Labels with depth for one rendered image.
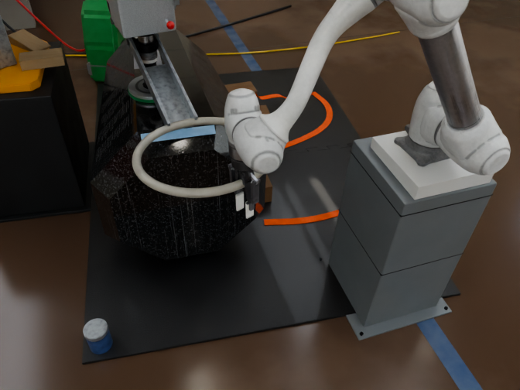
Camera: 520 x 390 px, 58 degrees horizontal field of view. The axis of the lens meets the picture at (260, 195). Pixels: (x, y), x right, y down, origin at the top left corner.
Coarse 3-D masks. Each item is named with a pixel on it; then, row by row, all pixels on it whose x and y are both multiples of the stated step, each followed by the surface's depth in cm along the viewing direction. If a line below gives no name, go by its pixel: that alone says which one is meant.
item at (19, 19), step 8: (0, 0) 421; (8, 0) 423; (24, 0) 427; (0, 8) 425; (8, 8) 427; (16, 8) 429; (8, 16) 431; (16, 16) 434; (24, 16) 436; (16, 24) 438; (24, 24) 440; (32, 24) 442
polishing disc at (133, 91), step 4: (140, 76) 217; (132, 80) 213; (136, 80) 213; (140, 80) 214; (128, 84) 211; (132, 84) 211; (136, 84) 211; (140, 84) 211; (128, 88) 208; (132, 88) 208; (136, 88) 208; (140, 88) 209; (144, 88) 209; (132, 92) 206; (136, 92) 206; (140, 92) 206; (144, 92) 206; (148, 92) 206; (136, 96) 205; (140, 96) 204; (144, 96) 204; (148, 96) 204
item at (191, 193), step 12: (180, 120) 180; (192, 120) 180; (204, 120) 181; (216, 120) 181; (156, 132) 173; (144, 144) 167; (132, 156) 161; (144, 180) 151; (156, 180) 150; (240, 180) 149; (168, 192) 146; (180, 192) 145; (192, 192) 145; (204, 192) 145; (216, 192) 146; (228, 192) 147
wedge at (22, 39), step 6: (24, 30) 250; (12, 36) 244; (18, 36) 245; (24, 36) 246; (30, 36) 247; (12, 42) 246; (18, 42) 243; (24, 42) 243; (30, 42) 244; (36, 42) 245; (42, 42) 246; (24, 48) 243; (30, 48) 241; (36, 48) 242; (42, 48) 243
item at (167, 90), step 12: (156, 36) 200; (132, 48) 196; (168, 60) 194; (144, 72) 188; (156, 72) 195; (168, 72) 196; (156, 84) 191; (168, 84) 192; (180, 84) 187; (156, 96) 182; (168, 96) 189; (180, 96) 190; (168, 108) 185; (180, 108) 186; (192, 108) 181; (168, 120) 176
